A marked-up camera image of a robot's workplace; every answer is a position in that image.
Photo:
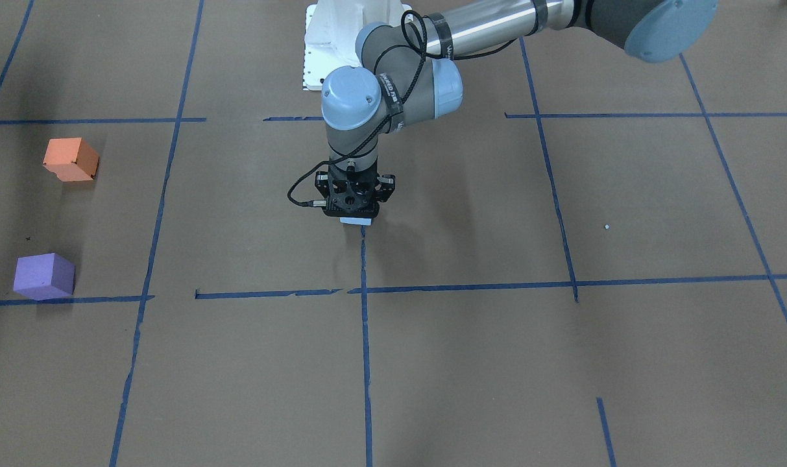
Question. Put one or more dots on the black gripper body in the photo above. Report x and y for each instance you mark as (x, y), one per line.
(387, 186)

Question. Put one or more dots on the light blue foam block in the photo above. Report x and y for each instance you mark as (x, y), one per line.
(356, 221)

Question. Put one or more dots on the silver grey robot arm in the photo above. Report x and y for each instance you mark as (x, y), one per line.
(407, 73)

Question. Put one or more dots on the orange foam block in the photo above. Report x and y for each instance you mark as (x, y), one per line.
(71, 159)

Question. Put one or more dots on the purple foam block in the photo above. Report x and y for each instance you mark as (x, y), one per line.
(44, 277)

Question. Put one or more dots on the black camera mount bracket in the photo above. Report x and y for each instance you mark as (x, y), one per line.
(346, 198)

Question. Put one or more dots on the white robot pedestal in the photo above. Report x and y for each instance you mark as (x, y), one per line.
(331, 28)

